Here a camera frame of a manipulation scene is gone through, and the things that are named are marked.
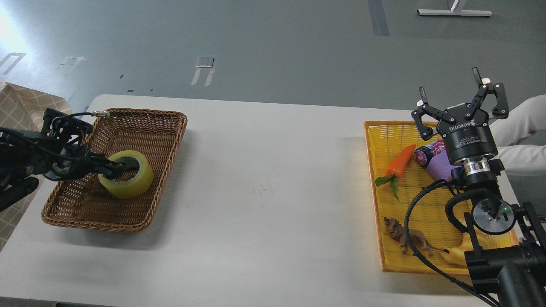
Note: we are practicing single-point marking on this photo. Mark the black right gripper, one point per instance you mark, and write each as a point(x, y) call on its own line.
point(465, 136)

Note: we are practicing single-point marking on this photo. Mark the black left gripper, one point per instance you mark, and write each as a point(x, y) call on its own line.
point(75, 162)

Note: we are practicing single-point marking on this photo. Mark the yellow tape roll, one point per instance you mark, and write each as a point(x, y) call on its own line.
point(135, 186)

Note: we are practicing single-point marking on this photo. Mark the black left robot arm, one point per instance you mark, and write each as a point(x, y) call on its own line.
point(57, 151)

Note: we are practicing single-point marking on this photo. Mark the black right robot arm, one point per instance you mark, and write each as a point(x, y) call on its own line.
point(507, 264)

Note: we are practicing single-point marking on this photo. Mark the brown wicker basket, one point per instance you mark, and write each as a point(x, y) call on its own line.
point(86, 203)

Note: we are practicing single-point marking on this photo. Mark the purple block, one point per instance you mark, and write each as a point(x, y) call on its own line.
point(439, 168)

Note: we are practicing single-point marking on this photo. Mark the small purple labelled can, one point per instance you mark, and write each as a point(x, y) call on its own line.
point(425, 154)

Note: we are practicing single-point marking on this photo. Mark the white clothed person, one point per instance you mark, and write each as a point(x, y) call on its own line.
point(524, 121)

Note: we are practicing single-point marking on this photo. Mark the orange toy carrot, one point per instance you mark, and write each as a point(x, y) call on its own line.
point(395, 170)

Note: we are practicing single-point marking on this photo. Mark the yellow plastic basket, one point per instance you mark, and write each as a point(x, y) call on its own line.
point(384, 142)

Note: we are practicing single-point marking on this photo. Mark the white metal stand base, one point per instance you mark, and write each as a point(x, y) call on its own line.
point(455, 9)

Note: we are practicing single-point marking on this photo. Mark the beige checkered cloth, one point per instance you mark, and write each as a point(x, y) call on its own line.
point(23, 109)

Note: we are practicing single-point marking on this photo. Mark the brown toy lion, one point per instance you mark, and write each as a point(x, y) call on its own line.
point(397, 232)

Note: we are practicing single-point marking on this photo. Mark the yellow toy croissant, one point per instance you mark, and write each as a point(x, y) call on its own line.
point(456, 255)

